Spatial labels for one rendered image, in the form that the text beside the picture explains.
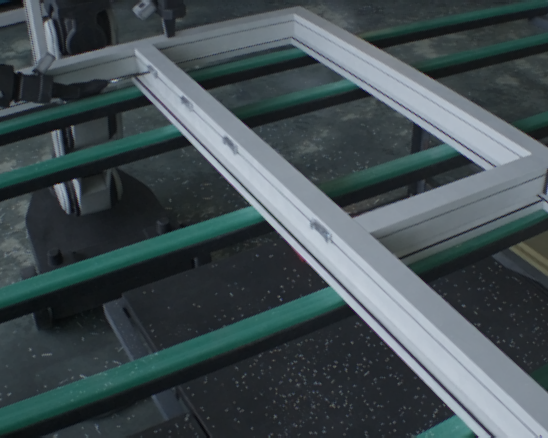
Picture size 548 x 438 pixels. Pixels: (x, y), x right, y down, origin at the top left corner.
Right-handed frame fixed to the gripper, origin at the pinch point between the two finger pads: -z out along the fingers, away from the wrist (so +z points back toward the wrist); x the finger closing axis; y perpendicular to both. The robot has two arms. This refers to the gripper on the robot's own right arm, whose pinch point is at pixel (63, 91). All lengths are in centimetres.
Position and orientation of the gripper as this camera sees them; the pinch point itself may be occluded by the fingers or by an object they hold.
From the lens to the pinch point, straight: 158.2
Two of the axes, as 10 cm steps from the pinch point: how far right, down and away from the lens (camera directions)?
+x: -4.5, -1.0, 8.9
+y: -0.9, 9.9, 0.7
